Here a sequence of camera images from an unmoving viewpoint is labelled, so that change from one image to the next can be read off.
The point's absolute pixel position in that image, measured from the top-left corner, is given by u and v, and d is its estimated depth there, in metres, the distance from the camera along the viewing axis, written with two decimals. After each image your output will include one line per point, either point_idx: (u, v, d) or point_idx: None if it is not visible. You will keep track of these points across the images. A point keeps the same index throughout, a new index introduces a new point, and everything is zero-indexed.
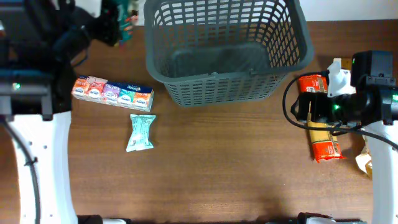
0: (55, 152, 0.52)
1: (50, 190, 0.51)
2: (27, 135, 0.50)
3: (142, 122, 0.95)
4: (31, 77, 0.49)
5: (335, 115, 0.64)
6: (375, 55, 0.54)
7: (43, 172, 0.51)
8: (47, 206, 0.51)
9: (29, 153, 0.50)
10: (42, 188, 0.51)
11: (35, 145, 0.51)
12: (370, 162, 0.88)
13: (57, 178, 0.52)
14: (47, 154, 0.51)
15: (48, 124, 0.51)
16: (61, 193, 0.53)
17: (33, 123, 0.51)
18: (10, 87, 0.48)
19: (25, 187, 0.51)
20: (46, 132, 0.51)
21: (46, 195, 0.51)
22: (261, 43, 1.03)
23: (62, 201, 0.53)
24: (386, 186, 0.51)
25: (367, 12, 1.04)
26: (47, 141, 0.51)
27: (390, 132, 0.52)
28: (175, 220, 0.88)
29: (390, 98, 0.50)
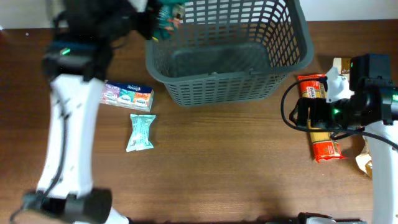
0: (87, 110, 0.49)
1: (76, 144, 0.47)
2: (66, 92, 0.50)
3: (142, 122, 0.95)
4: (77, 49, 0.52)
5: (335, 119, 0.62)
6: (372, 57, 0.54)
7: (74, 127, 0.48)
8: (70, 159, 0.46)
9: (64, 107, 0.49)
10: (69, 142, 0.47)
11: (71, 101, 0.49)
12: (370, 162, 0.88)
13: (84, 137, 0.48)
14: (80, 111, 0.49)
15: (85, 84, 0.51)
16: (85, 154, 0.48)
17: (73, 81, 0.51)
18: (58, 53, 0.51)
19: (53, 140, 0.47)
20: (83, 92, 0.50)
21: (71, 150, 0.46)
22: (262, 43, 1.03)
23: (85, 163, 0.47)
24: (387, 187, 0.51)
25: (367, 12, 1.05)
26: (81, 98, 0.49)
27: (390, 133, 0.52)
28: (175, 220, 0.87)
29: (390, 98, 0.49)
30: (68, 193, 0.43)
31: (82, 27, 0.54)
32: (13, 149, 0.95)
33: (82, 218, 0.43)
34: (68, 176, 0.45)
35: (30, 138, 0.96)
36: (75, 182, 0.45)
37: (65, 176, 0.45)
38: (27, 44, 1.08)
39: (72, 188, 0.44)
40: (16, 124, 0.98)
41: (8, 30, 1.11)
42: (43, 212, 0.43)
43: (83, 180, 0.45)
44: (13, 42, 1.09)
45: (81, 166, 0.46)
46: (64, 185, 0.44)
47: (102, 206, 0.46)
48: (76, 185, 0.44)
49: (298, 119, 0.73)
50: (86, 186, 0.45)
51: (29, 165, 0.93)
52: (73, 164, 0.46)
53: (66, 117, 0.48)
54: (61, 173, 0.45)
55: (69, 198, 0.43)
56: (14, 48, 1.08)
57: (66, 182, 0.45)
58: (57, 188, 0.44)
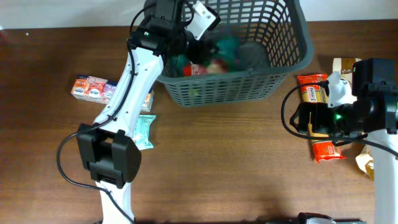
0: (150, 77, 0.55)
1: (135, 98, 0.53)
2: (139, 57, 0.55)
3: (143, 122, 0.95)
4: (153, 37, 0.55)
5: (337, 125, 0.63)
6: (376, 63, 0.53)
7: (137, 86, 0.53)
8: (127, 105, 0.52)
9: (135, 66, 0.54)
10: (132, 93, 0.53)
11: (142, 65, 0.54)
12: (370, 162, 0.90)
13: (143, 95, 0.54)
14: (146, 75, 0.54)
15: (155, 56, 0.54)
16: (138, 106, 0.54)
17: (146, 50, 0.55)
18: (140, 34, 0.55)
19: (119, 88, 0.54)
20: (152, 62, 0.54)
21: (131, 99, 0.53)
22: (262, 43, 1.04)
23: (135, 114, 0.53)
24: (389, 200, 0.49)
25: (367, 12, 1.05)
26: (148, 65, 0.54)
27: (395, 142, 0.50)
28: (175, 220, 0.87)
29: (394, 106, 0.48)
30: (117, 130, 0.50)
31: (163, 26, 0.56)
32: (13, 149, 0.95)
33: (119, 159, 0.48)
34: (122, 118, 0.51)
35: (30, 139, 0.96)
36: (125, 124, 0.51)
37: (120, 117, 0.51)
38: (28, 44, 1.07)
39: (120, 128, 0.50)
40: (16, 124, 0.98)
41: (7, 30, 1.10)
42: (89, 144, 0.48)
43: (130, 126, 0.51)
44: (12, 42, 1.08)
45: (133, 115, 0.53)
46: (117, 124, 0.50)
47: (134, 160, 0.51)
48: (124, 128, 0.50)
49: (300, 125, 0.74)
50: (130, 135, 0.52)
51: (29, 166, 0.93)
52: (127, 110, 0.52)
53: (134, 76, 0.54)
54: (117, 114, 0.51)
55: (118, 135, 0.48)
56: (13, 48, 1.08)
57: (118, 122, 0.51)
58: (109, 126, 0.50)
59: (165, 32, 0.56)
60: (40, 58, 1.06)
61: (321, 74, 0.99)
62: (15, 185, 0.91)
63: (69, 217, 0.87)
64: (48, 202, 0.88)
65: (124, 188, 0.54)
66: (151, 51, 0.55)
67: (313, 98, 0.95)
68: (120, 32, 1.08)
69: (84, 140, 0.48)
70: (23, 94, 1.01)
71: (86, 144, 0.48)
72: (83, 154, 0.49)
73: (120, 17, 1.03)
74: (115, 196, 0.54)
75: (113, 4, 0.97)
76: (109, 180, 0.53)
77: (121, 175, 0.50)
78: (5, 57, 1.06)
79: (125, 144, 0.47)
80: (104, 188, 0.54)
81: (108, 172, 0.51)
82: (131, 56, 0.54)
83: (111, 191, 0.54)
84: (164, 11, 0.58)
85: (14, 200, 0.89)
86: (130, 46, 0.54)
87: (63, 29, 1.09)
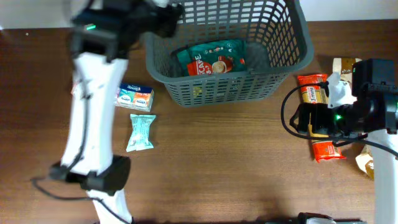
0: (109, 91, 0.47)
1: (97, 126, 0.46)
2: (89, 70, 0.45)
3: (142, 122, 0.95)
4: (104, 23, 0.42)
5: (337, 126, 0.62)
6: (375, 63, 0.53)
7: (97, 110, 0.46)
8: (92, 139, 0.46)
9: (86, 87, 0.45)
10: (91, 121, 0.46)
11: (93, 83, 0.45)
12: (370, 162, 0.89)
13: (106, 116, 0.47)
14: (102, 92, 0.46)
15: (109, 65, 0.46)
16: (104, 130, 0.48)
17: (96, 58, 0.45)
18: (84, 25, 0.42)
19: (74, 119, 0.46)
20: (104, 73, 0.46)
21: (93, 130, 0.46)
22: (262, 43, 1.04)
23: (104, 141, 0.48)
24: (389, 200, 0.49)
25: (367, 12, 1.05)
26: (104, 81, 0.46)
27: (395, 142, 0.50)
28: (175, 220, 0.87)
29: (394, 106, 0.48)
30: (90, 171, 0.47)
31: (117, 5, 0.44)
32: (14, 150, 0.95)
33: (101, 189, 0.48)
34: (89, 155, 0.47)
35: (30, 139, 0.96)
36: (97, 160, 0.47)
37: (87, 154, 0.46)
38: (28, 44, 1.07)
39: (92, 167, 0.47)
40: (16, 125, 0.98)
41: (7, 31, 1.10)
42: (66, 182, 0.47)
43: (102, 158, 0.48)
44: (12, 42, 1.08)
45: (101, 143, 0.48)
46: (87, 163, 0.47)
47: (119, 180, 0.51)
48: (97, 165, 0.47)
49: (299, 126, 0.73)
50: (106, 163, 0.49)
51: None
52: (95, 144, 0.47)
53: (88, 99, 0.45)
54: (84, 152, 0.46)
55: (94, 177, 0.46)
56: (13, 48, 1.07)
57: (87, 159, 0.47)
58: (79, 165, 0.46)
59: (122, 12, 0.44)
60: None
61: (321, 74, 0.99)
62: (15, 185, 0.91)
63: (69, 217, 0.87)
64: (49, 201, 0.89)
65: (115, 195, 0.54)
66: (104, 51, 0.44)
67: (313, 98, 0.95)
68: None
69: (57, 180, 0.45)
70: (23, 94, 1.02)
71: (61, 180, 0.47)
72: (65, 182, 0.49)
73: None
74: (107, 202, 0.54)
75: None
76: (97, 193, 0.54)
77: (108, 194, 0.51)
78: (5, 57, 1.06)
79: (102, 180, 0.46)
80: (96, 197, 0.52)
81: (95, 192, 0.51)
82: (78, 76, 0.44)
83: (102, 198, 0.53)
84: None
85: (15, 199, 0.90)
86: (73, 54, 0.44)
87: None
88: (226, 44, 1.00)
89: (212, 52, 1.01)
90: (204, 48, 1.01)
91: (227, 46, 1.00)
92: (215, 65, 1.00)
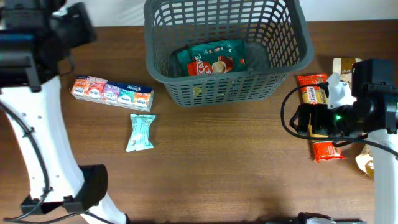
0: (52, 117, 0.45)
1: (53, 155, 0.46)
2: (22, 106, 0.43)
3: (142, 122, 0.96)
4: (8, 46, 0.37)
5: (337, 126, 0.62)
6: (376, 63, 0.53)
7: (43, 141, 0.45)
8: (51, 170, 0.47)
9: (25, 124, 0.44)
10: (45, 154, 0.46)
11: (32, 117, 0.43)
12: (370, 162, 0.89)
13: (57, 141, 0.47)
14: (43, 124, 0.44)
15: (40, 94, 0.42)
16: (61, 155, 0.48)
17: (23, 91, 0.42)
18: None
19: (27, 156, 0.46)
20: (38, 102, 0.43)
21: (50, 163, 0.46)
22: (262, 43, 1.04)
23: (67, 165, 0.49)
24: (388, 200, 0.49)
25: (366, 12, 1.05)
26: (43, 113, 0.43)
27: (395, 142, 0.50)
28: (175, 221, 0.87)
29: (394, 106, 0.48)
30: (63, 196, 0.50)
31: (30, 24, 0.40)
32: (13, 150, 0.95)
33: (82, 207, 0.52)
34: (55, 183, 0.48)
35: None
36: (64, 186, 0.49)
37: (54, 184, 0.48)
38: None
39: (65, 194, 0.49)
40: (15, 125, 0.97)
41: None
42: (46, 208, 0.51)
43: (71, 183, 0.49)
44: None
45: (64, 169, 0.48)
46: (56, 191, 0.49)
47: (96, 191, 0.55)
48: (68, 190, 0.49)
49: (299, 126, 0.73)
50: (75, 183, 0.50)
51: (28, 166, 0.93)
52: (57, 173, 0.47)
53: (32, 135, 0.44)
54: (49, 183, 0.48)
55: (69, 201, 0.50)
56: None
57: (56, 188, 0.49)
58: (50, 194, 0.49)
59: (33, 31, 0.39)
60: None
61: (321, 74, 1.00)
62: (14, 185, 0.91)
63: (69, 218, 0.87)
64: None
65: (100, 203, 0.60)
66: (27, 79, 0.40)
67: (313, 98, 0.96)
68: (119, 32, 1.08)
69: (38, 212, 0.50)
70: None
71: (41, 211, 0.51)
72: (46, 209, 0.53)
73: (120, 17, 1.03)
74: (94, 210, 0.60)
75: (114, 4, 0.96)
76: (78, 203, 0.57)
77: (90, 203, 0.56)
78: None
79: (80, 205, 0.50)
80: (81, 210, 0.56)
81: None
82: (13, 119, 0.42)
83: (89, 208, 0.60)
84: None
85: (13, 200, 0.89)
86: None
87: None
88: (226, 44, 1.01)
89: (212, 52, 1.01)
90: (204, 48, 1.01)
91: (227, 46, 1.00)
92: (214, 65, 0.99)
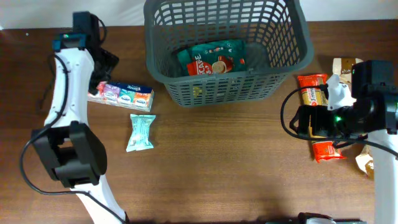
0: (83, 70, 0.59)
1: (76, 91, 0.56)
2: (68, 56, 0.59)
3: (142, 122, 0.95)
4: (73, 38, 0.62)
5: (337, 127, 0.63)
6: (375, 64, 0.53)
7: (75, 80, 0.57)
8: (70, 99, 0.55)
9: (66, 65, 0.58)
10: (71, 87, 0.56)
11: (71, 61, 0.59)
12: (370, 162, 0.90)
13: (81, 86, 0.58)
14: (78, 68, 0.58)
15: (81, 51, 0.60)
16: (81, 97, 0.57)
17: (71, 50, 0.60)
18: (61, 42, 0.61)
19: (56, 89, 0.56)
20: (79, 56, 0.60)
21: (72, 94, 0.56)
22: (262, 43, 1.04)
23: (81, 107, 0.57)
24: (388, 200, 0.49)
25: (367, 12, 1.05)
26: (79, 60, 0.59)
27: (395, 142, 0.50)
28: (175, 221, 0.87)
29: (394, 106, 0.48)
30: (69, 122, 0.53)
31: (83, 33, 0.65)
32: (14, 150, 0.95)
33: (83, 148, 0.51)
34: (69, 111, 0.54)
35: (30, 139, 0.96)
36: (74, 115, 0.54)
37: (68, 110, 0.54)
38: (28, 45, 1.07)
39: (72, 119, 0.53)
40: (16, 125, 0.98)
41: (7, 30, 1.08)
42: (48, 147, 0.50)
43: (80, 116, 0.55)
44: (12, 42, 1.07)
45: (81, 106, 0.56)
46: (67, 118, 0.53)
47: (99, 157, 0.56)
48: (75, 117, 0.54)
49: (300, 128, 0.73)
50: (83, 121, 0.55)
51: (29, 166, 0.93)
52: (73, 102, 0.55)
53: (68, 73, 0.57)
54: (65, 109, 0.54)
55: (74, 123, 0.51)
56: (13, 48, 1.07)
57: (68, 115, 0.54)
58: (61, 121, 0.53)
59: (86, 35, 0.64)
60: (39, 58, 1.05)
61: (321, 74, 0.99)
62: (15, 185, 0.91)
63: (70, 217, 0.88)
64: (50, 201, 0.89)
65: (99, 185, 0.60)
66: (76, 48, 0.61)
67: (313, 98, 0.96)
68: (119, 32, 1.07)
69: (41, 144, 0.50)
70: (23, 94, 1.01)
71: (44, 145, 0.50)
72: (45, 161, 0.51)
73: (120, 17, 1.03)
74: (94, 194, 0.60)
75: (113, 4, 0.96)
76: (81, 183, 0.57)
77: (91, 167, 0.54)
78: (5, 58, 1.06)
79: (83, 131, 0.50)
80: (81, 191, 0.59)
81: (76, 172, 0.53)
82: (58, 58, 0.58)
83: (89, 191, 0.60)
84: (81, 22, 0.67)
85: (14, 200, 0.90)
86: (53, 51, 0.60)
87: (62, 30, 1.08)
88: (226, 44, 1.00)
89: (212, 52, 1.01)
90: (204, 48, 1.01)
91: (227, 46, 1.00)
92: (216, 65, 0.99)
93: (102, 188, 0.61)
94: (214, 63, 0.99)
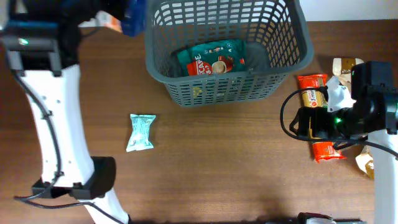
0: (68, 107, 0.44)
1: (68, 141, 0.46)
2: (40, 88, 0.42)
3: (142, 122, 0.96)
4: (40, 34, 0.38)
5: (337, 129, 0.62)
6: (374, 65, 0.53)
7: (60, 125, 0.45)
8: (66, 155, 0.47)
9: (43, 106, 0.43)
10: (60, 135, 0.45)
11: (50, 98, 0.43)
12: (370, 162, 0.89)
13: (73, 128, 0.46)
14: (61, 108, 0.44)
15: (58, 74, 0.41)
16: (78, 144, 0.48)
17: (43, 74, 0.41)
18: (15, 41, 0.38)
19: (42, 136, 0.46)
20: (55, 87, 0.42)
21: (64, 144, 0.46)
22: (262, 44, 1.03)
23: (81, 154, 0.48)
24: (389, 203, 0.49)
25: (367, 12, 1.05)
26: (62, 97, 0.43)
27: (394, 142, 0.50)
28: (174, 221, 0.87)
29: (394, 106, 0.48)
30: (73, 183, 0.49)
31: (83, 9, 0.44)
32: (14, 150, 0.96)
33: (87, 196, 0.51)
34: (69, 170, 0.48)
35: (31, 141, 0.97)
36: (76, 173, 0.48)
37: (66, 170, 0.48)
38: None
39: (74, 180, 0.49)
40: (17, 126, 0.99)
41: None
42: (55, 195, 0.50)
43: (82, 173, 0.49)
44: None
45: (79, 157, 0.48)
46: (67, 177, 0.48)
47: (107, 183, 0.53)
48: (79, 179, 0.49)
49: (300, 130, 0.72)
50: (88, 173, 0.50)
51: (30, 167, 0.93)
52: (70, 159, 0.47)
53: (50, 117, 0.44)
54: (62, 167, 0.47)
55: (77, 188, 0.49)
56: None
57: (67, 174, 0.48)
58: (61, 179, 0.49)
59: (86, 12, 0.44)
60: None
61: (321, 74, 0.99)
62: (15, 185, 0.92)
63: (70, 217, 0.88)
64: (50, 202, 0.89)
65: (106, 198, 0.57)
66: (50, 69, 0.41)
67: (313, 98, 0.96)
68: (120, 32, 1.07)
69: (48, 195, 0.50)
70: None
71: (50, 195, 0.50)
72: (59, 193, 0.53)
73: None
74: (100, 205, 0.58)
75: None
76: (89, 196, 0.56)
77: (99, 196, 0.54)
78: None
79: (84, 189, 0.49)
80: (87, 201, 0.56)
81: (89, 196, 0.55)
82: (30, 94, 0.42)
83: (94, 201, 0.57)
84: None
85: (14, 200, 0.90)
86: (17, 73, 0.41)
87: None
88: (226, 44, 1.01)
89: (212, 52, 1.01)
90: (204, 48, 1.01)
91: (227, 46, 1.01)
92: (218, 65, 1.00)
93: (107, 199, 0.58)
94: (214, 63, 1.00)
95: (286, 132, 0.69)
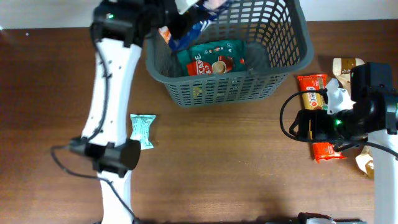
0: (126, 74, 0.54)
1: (117, 101, 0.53)
2: (108, 53, 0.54)
3: (142, 122, 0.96)
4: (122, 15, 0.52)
5: (337, 131, 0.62)
6: (374, 66, 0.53)
7: (114, 86, 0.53)
8: (109, 114, 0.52)
9: (107, 66, 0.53)
10: (112, 94, 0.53)
11: (114, 63, 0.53)
12: (370, 162, 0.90)
13: (123, 96, 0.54)
14: (120, 73, 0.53)
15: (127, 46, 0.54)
16: (123, 112, 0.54)
17: (115, 43, 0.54)
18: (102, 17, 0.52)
19: (96, 93, 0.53)
20: (122, 55, 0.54)
21: (113, 103, 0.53)
22: (262, 43, 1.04)
23: (121, 120, 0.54)
24: (388, 203, 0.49)
25: (367, 13, 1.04)
26: (123, 62, 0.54)
27: (394, 142, 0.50)
28: (175, 220, 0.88)
29: (394, 106, 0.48)
30: (107, 142, 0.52)
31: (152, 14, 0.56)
32: (14, 150, 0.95)
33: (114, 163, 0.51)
34: (109, 130, 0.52)
35: (30, 140, 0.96)
36: (113, 133, 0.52)
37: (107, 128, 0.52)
38: (28, 45, 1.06)
39: (111, 140, 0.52)
40: (16, 126, 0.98)
41: (7, 30, 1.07)
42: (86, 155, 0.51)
43: (119, 135, 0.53)
44: (12, 42, 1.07)
45: (119, 121, 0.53)
46: (104, 135, 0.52)
47: (132, 158, 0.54)
48: (114, 139, 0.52)
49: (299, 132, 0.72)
50: (122, 140, 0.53)
51: (30, 167, 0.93)
52: (112, 119, 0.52)
53: (108, 78, 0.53)
54: (103, 125, 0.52)
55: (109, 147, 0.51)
56: (13, 48, 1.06)
57: (106, 132, 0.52)
58: (98, 137, 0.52)
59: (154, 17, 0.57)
60: (40, 58, 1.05)
61: (321, 74, 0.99)
62: (15, 185, 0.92)
63: (70, 216, 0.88)
64: (50, 202, 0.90)
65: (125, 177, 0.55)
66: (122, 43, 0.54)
67: (313, 98, 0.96)
68: None
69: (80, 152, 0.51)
70: (23, 95, 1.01)
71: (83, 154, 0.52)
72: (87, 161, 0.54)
73: None
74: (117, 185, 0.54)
75: None
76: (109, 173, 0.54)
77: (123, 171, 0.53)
78: (6, 58, 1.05)
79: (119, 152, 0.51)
80: (106, 178, 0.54)
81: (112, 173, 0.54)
82: (100, 54, 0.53)
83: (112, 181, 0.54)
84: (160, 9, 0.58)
85: (14, 200, 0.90)
86: (95, 40, 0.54)
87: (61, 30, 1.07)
88: (226, 44, 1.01)
89: (212, 52, 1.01)
90: (204, 48, 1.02)
91: (227, 46, 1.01)
92: (217, 65, 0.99)
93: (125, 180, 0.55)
94: (214, 63, 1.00)
95: (287, 133, 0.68)
